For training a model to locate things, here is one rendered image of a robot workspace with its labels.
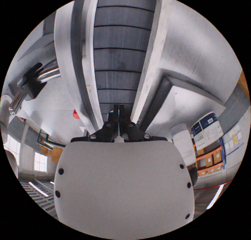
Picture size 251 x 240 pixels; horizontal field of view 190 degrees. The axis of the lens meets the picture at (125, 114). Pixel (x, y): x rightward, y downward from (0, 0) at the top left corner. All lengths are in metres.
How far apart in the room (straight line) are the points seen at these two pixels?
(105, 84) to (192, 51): 0.23
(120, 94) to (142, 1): 0.18
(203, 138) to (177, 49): 0.39
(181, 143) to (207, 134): 0.17
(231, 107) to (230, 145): 1.59
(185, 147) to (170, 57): 0.30
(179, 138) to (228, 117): 4.19
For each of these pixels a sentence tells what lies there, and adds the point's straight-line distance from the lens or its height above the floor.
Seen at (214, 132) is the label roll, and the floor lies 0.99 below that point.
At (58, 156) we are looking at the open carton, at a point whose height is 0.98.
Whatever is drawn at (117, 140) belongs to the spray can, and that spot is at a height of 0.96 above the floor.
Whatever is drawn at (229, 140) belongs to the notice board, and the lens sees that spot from 4.39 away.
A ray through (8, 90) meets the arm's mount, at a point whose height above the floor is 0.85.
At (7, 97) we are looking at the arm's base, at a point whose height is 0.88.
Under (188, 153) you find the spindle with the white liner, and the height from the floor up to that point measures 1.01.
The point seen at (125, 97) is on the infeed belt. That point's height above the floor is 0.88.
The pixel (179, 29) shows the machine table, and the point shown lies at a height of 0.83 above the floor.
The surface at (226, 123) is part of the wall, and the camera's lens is 4.46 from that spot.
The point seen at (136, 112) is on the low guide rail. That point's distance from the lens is 0.15.
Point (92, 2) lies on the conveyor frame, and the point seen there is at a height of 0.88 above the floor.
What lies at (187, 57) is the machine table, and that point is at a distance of 0.24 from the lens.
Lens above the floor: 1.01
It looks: 36 degrees down
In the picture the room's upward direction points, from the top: 176 degrees clockwise
